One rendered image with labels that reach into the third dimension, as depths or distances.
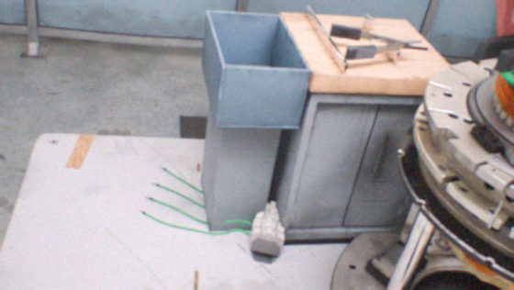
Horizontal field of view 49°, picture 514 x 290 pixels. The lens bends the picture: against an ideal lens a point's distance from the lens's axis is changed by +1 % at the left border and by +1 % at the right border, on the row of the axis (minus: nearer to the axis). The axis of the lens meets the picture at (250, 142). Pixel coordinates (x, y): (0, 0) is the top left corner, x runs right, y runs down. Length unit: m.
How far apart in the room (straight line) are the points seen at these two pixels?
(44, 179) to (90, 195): 0.08
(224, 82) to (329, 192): 0.24
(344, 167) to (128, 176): 0.36
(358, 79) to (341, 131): 0.08
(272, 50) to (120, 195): 0.32
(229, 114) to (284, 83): 0.08
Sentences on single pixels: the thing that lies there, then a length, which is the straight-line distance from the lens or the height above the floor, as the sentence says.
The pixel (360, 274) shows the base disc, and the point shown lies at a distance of 0.81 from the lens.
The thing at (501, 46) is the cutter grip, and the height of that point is 1.20.
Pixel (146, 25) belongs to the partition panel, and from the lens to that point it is 2.91.
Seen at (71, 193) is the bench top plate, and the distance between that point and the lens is 0.91.
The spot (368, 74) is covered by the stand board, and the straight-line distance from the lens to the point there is 0.70.
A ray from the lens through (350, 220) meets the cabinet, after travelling 0.85.
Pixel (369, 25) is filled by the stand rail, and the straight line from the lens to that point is 0.82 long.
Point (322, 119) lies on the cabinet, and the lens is 0.72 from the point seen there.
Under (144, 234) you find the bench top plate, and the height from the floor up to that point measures 0.78.
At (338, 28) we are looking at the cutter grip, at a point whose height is 1.09.
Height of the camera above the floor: 1.36
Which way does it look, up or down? 34 degrees down
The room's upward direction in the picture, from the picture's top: 9 degrees clockwise
